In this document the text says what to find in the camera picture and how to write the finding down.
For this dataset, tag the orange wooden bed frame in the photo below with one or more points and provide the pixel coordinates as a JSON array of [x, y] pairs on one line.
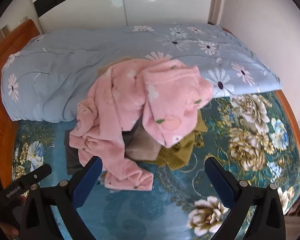
[[12, 40]]

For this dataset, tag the teal floral bed blanket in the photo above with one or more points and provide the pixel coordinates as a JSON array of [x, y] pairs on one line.
[[170, 195]]

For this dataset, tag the light blue floral quilt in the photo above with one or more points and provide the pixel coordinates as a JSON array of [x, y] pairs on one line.
[[65, 67]]

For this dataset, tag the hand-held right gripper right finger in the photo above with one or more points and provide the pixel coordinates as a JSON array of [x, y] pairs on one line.
[[220, 180]]

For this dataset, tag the pink floral fleece pants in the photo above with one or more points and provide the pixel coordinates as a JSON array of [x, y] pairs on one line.
[[120, 100]]

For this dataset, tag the grey garment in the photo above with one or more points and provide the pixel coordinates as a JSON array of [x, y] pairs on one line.
[[73, 155]]

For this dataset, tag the person's left hand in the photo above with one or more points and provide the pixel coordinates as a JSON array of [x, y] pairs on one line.
[[11, 231]]

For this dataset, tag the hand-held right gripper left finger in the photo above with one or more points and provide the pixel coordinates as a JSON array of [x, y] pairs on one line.
[[88, 180]]

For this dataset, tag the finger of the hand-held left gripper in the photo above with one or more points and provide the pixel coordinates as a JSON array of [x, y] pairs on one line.
[[38, 173]]

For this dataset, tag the mustard knit sweater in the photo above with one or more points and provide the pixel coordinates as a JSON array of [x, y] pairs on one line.
[[180, 152]]

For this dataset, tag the white glossy wardrobe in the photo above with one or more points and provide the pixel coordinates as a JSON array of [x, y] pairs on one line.
[[90, 7]]

